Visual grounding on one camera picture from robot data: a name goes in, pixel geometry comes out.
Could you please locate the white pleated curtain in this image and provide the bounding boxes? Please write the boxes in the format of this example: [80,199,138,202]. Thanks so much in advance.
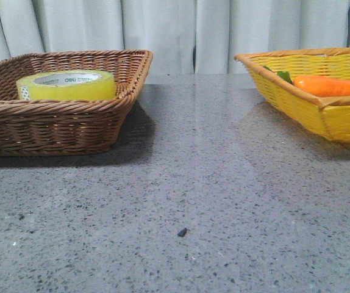
[0,1,350,74]

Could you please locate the brown wicker basket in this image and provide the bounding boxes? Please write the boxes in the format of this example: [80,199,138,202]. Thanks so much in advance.
[0,49,153,156]

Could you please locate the orange toy carrot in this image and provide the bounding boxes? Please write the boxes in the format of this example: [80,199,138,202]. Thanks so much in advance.
[263,65,350,98]

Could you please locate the yellow packing tape roll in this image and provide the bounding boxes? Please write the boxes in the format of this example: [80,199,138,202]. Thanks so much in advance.
[16,70,116,101]

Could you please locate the yellow wicker basket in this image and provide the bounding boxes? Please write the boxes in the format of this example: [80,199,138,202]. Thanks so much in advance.
[235,48,350,142]

